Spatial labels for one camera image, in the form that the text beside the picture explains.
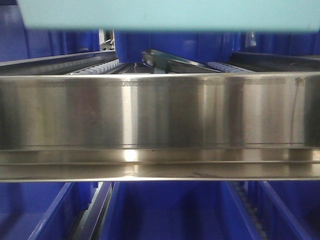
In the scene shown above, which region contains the light blue plastic bin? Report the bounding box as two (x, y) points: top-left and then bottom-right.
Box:
(17, 0), (320, 32)

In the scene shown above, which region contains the black metal divider upper centre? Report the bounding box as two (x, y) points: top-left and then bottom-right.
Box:
(141, 49), (222, 74)

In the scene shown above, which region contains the white roller track upper left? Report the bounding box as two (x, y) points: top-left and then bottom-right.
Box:
(69, 59), (121, 76)

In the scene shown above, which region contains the white roller track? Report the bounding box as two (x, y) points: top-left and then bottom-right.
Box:
(69, 59), (121, 76)
(231, 181), (268, 240)
(207, 61), (252, 73)

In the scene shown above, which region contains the white roller track upper right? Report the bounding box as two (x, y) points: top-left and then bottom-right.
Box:
(207, 61), (252, 73)

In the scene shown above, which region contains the dark blue bin behind centre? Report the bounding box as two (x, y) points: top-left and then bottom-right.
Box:
(114, 30), (240, 63)

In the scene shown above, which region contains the dark blue bin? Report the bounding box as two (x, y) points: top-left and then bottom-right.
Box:
(0, 0), (100, 62)
(245, 180), (320, 240)
(0, 182), (98, 240)
(114, 30), (240, 63)
(100, 181), (260, 240)
(239, 32), (320, 56)

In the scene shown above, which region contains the dark blue bin lower centre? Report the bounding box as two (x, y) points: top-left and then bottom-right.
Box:
(100, 181), (260, 240)

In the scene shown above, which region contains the dark blue bin lower right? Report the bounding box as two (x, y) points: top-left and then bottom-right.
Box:
(245, 180), (320, 240)

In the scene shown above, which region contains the dark blue bin lower left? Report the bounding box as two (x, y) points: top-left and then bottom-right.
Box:
(0, 182), (98, 240)

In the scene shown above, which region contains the dark blue bin upper left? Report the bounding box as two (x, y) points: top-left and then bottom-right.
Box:
(0, 0), (100, 62)

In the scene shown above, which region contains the dark blue bin upper right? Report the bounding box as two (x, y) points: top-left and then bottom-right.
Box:
(239, 32), (320, 56)

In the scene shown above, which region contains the stainless steel shelf front rail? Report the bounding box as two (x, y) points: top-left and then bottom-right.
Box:
(0, 72), (320, 182)

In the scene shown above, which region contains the black divider rail left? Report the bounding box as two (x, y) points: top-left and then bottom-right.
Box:
(71, 182), (113, 240)

